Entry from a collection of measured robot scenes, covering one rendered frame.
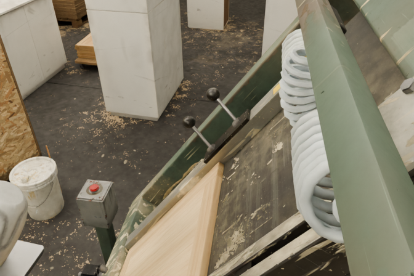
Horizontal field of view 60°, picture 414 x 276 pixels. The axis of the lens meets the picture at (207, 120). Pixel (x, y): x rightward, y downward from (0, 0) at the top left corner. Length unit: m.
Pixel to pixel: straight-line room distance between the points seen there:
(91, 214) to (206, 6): 4.56
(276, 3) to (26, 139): 2.95
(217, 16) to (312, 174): 5.59
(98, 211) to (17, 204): 0.97
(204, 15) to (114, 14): 2.79
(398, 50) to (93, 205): 1.34
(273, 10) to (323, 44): 4.19
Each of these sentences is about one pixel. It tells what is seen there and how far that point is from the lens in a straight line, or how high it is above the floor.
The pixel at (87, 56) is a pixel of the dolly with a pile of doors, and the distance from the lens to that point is 4.80.
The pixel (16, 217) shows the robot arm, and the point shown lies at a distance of 0.67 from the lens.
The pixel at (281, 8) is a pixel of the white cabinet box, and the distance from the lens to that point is 4.40.
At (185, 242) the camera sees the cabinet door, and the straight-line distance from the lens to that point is 0.95.
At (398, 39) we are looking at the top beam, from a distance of 0.51.
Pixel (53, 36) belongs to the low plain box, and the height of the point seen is 0.45.
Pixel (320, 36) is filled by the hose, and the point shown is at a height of 1.94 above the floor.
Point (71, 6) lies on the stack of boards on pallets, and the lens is 6.27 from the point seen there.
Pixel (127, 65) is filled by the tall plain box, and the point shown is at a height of 0.60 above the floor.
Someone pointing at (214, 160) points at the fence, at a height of 1.35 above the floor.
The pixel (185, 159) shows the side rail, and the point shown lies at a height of 1.14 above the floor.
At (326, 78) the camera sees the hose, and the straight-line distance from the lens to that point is 0.19.
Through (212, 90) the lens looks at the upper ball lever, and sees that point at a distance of 0.97.
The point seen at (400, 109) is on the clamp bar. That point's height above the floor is 1.83.
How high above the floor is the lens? 2.02
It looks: 34 degrees down
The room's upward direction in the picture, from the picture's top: 1 degrees counter-clockwise
